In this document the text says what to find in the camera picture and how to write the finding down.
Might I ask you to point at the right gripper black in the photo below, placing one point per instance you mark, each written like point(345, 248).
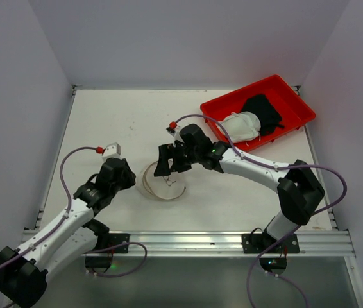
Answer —
point(171, 157)

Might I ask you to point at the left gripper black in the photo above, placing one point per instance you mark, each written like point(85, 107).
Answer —
point(125, 173)

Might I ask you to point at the white mesh laundry bag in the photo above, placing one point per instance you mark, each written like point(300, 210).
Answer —
point(165, 188)

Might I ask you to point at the pale green bra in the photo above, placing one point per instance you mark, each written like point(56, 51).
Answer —
point(242, 128)

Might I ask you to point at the black bra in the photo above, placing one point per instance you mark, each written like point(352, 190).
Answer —
point(266, 113)

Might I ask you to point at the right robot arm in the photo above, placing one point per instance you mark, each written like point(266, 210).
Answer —
point(298, 189)

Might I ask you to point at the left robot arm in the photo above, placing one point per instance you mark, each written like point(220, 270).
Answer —
point(25, 271)

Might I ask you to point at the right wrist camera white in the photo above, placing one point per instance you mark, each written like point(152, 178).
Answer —
point(174, 130)

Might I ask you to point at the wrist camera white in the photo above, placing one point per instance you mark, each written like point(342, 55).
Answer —
point(174, 130)
point(110, 151)

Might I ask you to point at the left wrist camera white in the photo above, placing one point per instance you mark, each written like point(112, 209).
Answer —
point(110, 151)

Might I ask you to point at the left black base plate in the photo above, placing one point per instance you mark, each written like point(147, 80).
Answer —
point(117, 240)

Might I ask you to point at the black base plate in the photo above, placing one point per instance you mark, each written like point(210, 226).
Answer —
point(258, 240)
point(117, 240)

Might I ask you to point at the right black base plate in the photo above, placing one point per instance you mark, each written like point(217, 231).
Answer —
point(258, 240)

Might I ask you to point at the aluminium mounting rail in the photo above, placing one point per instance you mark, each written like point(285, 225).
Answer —
point(234, 244)

